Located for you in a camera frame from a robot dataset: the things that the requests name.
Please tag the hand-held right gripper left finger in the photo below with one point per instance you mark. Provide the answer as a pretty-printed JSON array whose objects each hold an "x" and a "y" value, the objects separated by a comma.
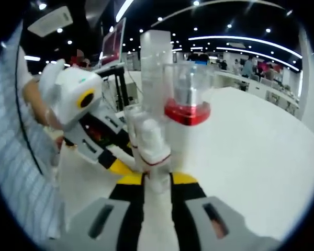
[{"x": 107, "y": 225}]

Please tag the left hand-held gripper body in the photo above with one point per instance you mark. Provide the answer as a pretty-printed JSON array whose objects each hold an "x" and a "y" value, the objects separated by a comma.
[{"x": 73, "y": 89}]

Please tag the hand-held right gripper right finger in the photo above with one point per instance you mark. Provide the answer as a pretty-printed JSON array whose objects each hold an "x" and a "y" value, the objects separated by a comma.
[{"x": 199, "y": 225}]

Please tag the white skincare tube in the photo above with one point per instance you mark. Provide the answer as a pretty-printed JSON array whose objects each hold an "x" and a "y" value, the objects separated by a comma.
[{"x": 155, "y": 65}]

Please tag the white skincare bottle clear cap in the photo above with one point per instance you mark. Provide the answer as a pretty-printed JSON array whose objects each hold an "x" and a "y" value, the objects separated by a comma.
[{"x": 188, "y": 123}]

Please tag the white laptop stand black legs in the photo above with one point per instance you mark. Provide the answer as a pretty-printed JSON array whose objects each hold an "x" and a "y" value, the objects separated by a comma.
[{"x": 119, "y": 78}]

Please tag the laptop with red screen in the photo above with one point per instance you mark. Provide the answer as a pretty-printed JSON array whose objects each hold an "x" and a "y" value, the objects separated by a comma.
[{"x": 113, "y": 44}]

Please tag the ceiling air vent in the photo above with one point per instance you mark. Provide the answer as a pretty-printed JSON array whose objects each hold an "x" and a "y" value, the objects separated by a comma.
[{"x": 51, "y": 21}]

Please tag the row of white office desks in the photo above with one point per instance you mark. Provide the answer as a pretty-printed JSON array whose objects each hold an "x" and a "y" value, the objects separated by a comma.
[{"x": 264, "y": 89}]

